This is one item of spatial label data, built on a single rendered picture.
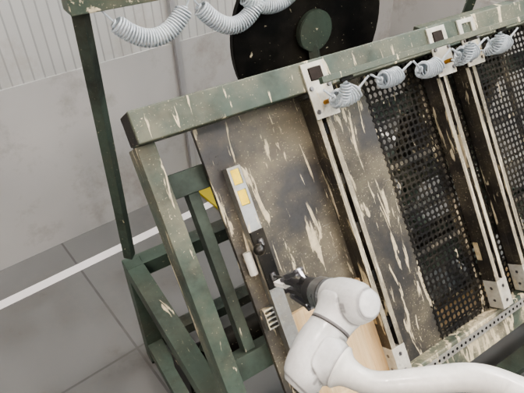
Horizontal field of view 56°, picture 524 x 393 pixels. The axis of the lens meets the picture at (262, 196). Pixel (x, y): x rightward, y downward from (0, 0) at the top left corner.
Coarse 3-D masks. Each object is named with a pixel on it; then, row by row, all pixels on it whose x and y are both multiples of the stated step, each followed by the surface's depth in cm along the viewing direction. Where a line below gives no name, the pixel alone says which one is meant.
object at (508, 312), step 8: (520, 304) 211; (504, 312) 206; (512, 312) 208; (496, 320) 204; (480, 328) 200; (488, 328) 202; (472, 336) 198; (456, 344) 194; (464, 344) 195; (448, 352) 192; (456, 352) 193; (440, 360) 190
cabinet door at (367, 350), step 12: (300, 312) 168; (312, 312) 170; (300, 324) 168; (372, 324) 181; (360, 336) 179; (372, 336) 180; (360, 348) 178; (372, 348) 180; (360, 360) 178; (372, 360) 180; (384, 360) 183
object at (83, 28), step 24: (72, 0) 152; (96, 0) 156; (120, 0) 160; (144, 0) 164; (96, 72) 174; (96, 96) 180; (96, 120) 188; (120, 192) 216; (120, 216) 225; (120, 240) 238
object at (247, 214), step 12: (228, 168) 156; (240, 168) 158; (228, 180) 157; (240, 204) 157; (252, 204) 159; (240, 216) 159; (252, 216) 159; (252, 228) 159; (252, 252) 162; (264, 288) 163; (276, 288) 162; (276, 300) 162; (276, 312) 162; (288, 312) 163; (288, 324) 163; (288, 336) 163; (288, 348) 164
